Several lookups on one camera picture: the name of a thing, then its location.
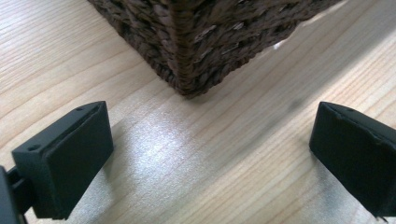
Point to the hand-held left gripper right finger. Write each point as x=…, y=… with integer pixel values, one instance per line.
x=358, y=161

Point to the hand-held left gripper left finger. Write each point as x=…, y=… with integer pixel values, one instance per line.
x=68, y=161

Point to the brown woven basket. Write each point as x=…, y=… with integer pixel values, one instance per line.
x=205, y=40

